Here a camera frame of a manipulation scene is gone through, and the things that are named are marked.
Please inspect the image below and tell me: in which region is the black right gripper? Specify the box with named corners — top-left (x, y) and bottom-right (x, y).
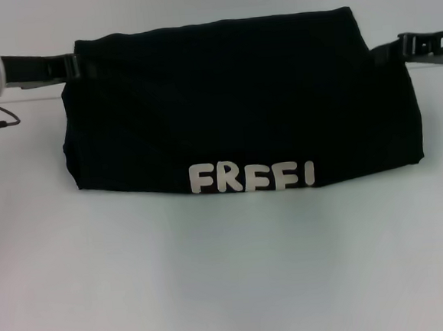
top-left (368, 28), bottom-right (443, 73)

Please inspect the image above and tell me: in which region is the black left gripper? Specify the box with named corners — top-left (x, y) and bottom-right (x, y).
top-left (0, 47), bottom-right (102, 92)

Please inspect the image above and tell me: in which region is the black t-shirt with white print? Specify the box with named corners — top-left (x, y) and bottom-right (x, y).
top-left (52, 1), bottom-right (428, 209)

